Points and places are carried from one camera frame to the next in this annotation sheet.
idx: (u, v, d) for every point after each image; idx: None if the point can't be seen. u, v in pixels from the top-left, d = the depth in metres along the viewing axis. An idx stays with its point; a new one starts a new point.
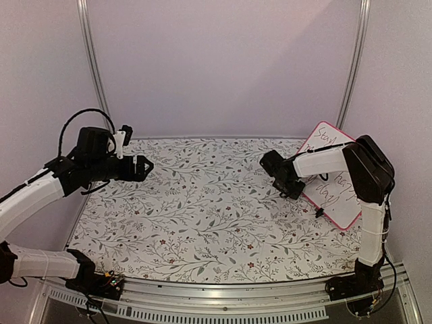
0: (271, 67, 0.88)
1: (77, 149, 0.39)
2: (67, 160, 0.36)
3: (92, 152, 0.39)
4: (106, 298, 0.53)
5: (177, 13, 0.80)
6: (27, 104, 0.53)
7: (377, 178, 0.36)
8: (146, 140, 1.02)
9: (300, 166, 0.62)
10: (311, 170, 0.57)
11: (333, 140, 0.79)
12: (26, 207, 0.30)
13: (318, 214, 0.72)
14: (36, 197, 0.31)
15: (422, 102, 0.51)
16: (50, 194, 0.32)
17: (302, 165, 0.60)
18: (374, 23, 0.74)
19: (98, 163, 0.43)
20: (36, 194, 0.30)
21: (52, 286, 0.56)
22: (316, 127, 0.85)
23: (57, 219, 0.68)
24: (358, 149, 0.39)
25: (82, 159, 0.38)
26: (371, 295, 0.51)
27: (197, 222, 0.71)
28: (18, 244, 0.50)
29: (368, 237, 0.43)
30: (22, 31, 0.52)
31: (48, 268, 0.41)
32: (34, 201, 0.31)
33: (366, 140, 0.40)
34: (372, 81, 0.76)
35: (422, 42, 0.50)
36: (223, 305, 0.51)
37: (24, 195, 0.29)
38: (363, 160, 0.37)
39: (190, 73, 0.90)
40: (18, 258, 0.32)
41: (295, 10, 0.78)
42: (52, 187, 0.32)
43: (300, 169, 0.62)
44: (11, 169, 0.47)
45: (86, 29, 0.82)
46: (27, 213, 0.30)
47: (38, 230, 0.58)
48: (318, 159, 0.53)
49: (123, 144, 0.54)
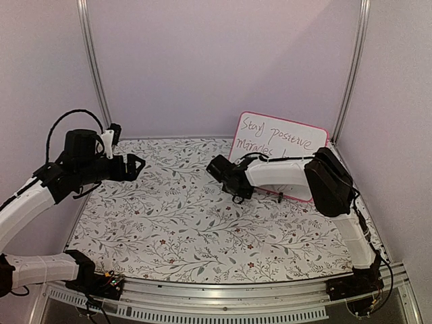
0: (271, 66, 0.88)
1: (65, 152, 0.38)
2: (56, 166, 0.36)
3: (80, 156, 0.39)
4: (106, 298, 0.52)
5: (177, 13, 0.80)
6: (27, 103, 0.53)
7: (338, 194, 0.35)
8: (145, 140, 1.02)
9: (254, 175, 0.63)
10: (266, 180, 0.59)
11: (262, 125, 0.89)
12: (19, 219, 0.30)
13: (281, 199, 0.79)
14: (27, 208, 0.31)
15: (421, 102, 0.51)
16: (41, 203, 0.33)
17: (256, 175, 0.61)
18: (375, 23, 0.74)
19: (87, 165, 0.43)
20: (30, 204, 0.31)
21: (52, 286, 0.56)
22: (241, 118, 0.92)
23: (55, 221, 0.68)
24: (316, 165, 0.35)
25: (71, 165, 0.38)
26: (371, 295, 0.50)
27: (197, 222, 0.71)
28: (15, 253, 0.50)
29: (352, 243, 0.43)
30: (23, 31, 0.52)
31: (48, 274, 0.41)
32: (28, 210, 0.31)
33: (325, 154, 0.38)
34: (372, 80, 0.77)
35: (422, 40, 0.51)
36: (223, 305, 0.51)
37: (17, 206, 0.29)
38: (326, 179, 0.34)
39: (191, 73, 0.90)
40: (16, 269, 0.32)
41: (295, 9, 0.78)
42: (43, 196, 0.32)
43: (254, 178, 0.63)
44: (10, 169, 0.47)
45: (86, 29, 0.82)
46: (17, 225, 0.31)
47: (36, 233, 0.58)
48: (272, 171, 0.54)
49: (112, 145, 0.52)
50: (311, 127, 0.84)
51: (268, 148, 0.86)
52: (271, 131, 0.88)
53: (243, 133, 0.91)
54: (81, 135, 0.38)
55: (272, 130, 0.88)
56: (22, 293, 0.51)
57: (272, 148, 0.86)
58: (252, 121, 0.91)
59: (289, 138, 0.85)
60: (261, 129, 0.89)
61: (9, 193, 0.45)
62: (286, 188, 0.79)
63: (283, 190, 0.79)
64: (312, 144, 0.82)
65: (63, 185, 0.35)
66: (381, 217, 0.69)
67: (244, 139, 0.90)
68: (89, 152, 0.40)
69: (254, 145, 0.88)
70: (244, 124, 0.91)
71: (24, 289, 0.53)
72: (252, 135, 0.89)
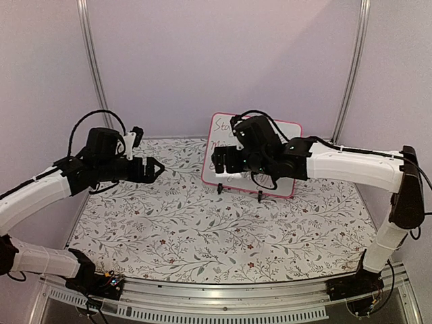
0: (271, 66, 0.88)
1: (86, 149, 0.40)
2: (77, 160, 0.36)
3: (101, 154, 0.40)
4: (106, 298, 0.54)
5: (177, 13, 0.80)
6: (28, 104, 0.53)
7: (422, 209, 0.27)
8: (145, 140, 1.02)
9: (322, 168, 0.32)
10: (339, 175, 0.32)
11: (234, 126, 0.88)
12: (29, 204, 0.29)
13: (260, 197, 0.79)
14: (40, 195, 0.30)
15: (421, 102, 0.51)
16: (57, 194, 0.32)
17: (327, 168, 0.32)
18: (375, 23, 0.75)
19: (106, 164, 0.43)
20: (45, 190, 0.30)
21: (53, 286, 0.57)
22: (212, 120, 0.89)
23: (59, 218, 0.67)
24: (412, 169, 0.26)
25: (92, 160, 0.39)
26: (371, 295, 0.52)
27: (197, 222, 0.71)
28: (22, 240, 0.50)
29: (376, 248, 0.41)
30: (23, 30, 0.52)
31: (48, 265, 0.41)
32: (42, 197, 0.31)
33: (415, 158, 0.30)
34: (372, 80, 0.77)
35: (422, 41, 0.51)
36: (223, 305, 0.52)
37: (32, 190, 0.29)
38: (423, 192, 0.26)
39: (191, 72, 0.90)
40: (19, 252, 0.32)
41: (295, 9, 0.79)
42: (59, 187, 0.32)
43: (319, 173, 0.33)
44: (11, 169, 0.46)
45: (86, 29, 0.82)
46: (28, 211, 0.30)
47: (40, 227, 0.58)
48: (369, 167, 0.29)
49: (133, 146, 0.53)
50: (287, 123, 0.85)
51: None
52: None
53: (216, 134, 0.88)
54: (104, 133, 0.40)
55: None
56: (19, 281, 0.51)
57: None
58: (224, 121, 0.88)
59: None
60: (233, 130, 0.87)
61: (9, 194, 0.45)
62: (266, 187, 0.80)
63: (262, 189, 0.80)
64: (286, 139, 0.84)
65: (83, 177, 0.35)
66: (383, 217, 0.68)
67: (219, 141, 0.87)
68: (109, 152, 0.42)
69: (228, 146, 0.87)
70: (216, 125, 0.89)
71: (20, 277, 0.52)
72: (225, 136, 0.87)
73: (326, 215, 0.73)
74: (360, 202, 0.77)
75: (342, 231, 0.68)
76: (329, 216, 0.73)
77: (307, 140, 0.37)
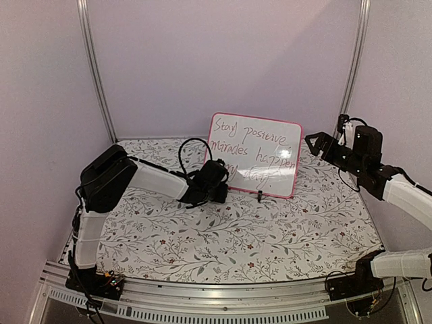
0: (271, 67, 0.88)
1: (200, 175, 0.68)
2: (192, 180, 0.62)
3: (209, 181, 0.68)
4: (106, 298, 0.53)
5: (177, 13, 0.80)
6: (27, 104, 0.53)
7: None
8: (146, 140, 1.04)
9: (395, 194, 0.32)
10: (408, 205, 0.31)
11: (233, 126, 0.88)
12: (156, 181, 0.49)
13: (260, 197, 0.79)
14: (165, 182, 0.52)
15: (421, 102, 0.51)
16: (174, 188, 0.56)
17: (397, 195, 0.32)
18: (376, 23, 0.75)
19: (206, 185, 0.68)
20: (169, 180, 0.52)
21: (52, 286, 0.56)
22: (212, 120, 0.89)
23: (55, 214, 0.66)
24: None
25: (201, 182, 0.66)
26: (371, 295, 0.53)
27: (197, 222, 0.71)
28: (21, 229, 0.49)
29: (395, 260, 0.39)
30: (22, 29, 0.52)
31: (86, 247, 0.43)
32: (165, 183, 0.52)
33: None
34: (372, 79, 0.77)
35: (424, 40, 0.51)
36: (223, 305, 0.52)
37: (165, 176, 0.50)
38: None
39: (190, 72, 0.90)
40: (96, 217, 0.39)
41: (295, 9, 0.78)
42: (179, 186, 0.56)
43: (392, 196, 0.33)
44: (10, 170, 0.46)
45: (86, 28, 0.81)
46: (154, 185, 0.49)
47: (39, 219, 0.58)
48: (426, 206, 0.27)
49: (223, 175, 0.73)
50: (289, 123, 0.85)
51: (243, 148, 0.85)
52: (245, 130, 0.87)
53: (216, 135, 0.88)
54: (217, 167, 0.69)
55: (246, 129, 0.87)
56: (27, 260, 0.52)
57: (246, 146, 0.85)
58: (224, 121, 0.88)
59: (264, 136, 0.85)
60: (233, 130, 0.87)
61: (8, 196, 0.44)
62: (266, 185, 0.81)
63: (262, 188, 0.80)
64: (286, 139, 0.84)
65: (190, 194, 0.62)
66: (383, 217, 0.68)
67: (218, 141, 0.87)
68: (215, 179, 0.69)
69: (228, 146, 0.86)
70: (216, 125, 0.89)
71: (31, 250, 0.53)
72: (225, 136, 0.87)
73: (326, 215, 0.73)
74: (360, 202, 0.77)
75: (343, 232, 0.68)
76: (330, 216, 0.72)
77: (395, 169, 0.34)
